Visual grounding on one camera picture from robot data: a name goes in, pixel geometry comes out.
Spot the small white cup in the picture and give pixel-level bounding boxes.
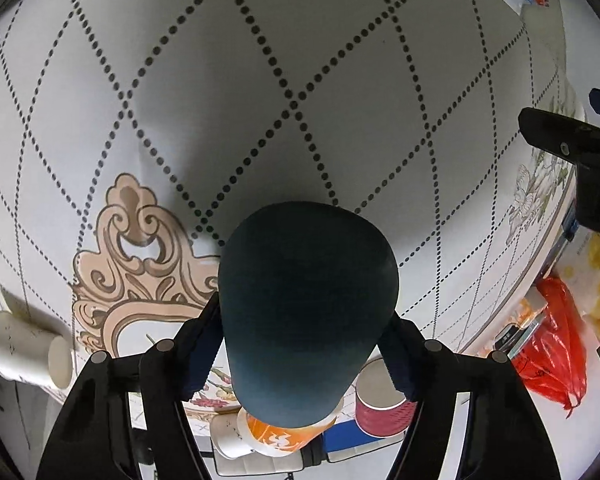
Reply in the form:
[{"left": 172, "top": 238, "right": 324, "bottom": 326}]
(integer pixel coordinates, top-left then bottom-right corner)
[{"left": 210, "top": 412, "right": 257, "bottom": 461}]

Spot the yellow print snack packet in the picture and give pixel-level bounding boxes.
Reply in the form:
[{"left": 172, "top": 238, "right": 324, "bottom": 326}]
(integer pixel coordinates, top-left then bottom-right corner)
[{"left": 555, "top": 226, "right": 600, "bottom": 346}]

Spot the dark teal cup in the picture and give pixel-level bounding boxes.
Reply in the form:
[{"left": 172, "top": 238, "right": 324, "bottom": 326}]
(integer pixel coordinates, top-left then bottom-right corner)
[{"left": 217, "top": 201, "right": 400, "bottom": 425}]

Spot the red plastic bag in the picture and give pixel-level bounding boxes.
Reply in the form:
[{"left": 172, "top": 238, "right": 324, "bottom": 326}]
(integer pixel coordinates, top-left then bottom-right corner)
[{"left": 509, "top": 277, "right": 589, "bottom": 420}]

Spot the red ribbed paper cup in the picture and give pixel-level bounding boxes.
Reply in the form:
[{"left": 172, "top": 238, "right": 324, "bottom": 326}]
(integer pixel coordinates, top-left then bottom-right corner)
[{"left": 355, "top": 359, "right": 417, "bottom": 437}]

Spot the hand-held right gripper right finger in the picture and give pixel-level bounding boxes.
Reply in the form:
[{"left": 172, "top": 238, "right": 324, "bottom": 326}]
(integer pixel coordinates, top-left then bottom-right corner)
[{"left": 377, "top": 311, "right": 563, "bottom": 480}]

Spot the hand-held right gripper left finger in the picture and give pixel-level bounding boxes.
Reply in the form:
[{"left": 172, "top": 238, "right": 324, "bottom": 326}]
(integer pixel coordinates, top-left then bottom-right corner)
[{"left": 35, "top": 291, "right": 224, "bottom": 480}]

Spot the blue flat box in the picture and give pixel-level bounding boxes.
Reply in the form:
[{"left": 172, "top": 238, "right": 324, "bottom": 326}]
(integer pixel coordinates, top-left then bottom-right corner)
[{"left": 322, "top": 419, "right": 407, "bottom": 455}]

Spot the small printed box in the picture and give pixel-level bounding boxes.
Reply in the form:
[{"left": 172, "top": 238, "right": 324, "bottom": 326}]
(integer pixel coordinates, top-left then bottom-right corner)
[{"left": 494, "top": 299, "right": 548, "bottom": 357}]

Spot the orange patterned paper cup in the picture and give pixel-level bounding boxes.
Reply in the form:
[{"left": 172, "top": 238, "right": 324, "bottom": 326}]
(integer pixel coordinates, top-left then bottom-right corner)
[{"left": 237, "top": 406, "right": 339, "bottom": 459}]

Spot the white paper cup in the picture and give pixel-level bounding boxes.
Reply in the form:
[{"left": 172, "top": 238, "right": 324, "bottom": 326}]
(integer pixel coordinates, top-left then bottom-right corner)
[{"left": 0, "top": 310, "right": 74, "bottom": 391}]

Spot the dotted ornament print tablecloth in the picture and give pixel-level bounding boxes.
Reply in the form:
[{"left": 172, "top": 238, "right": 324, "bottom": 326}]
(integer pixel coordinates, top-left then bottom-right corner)
[{"left": 0, "top": 0, "right": 588, "bottom": 418}]

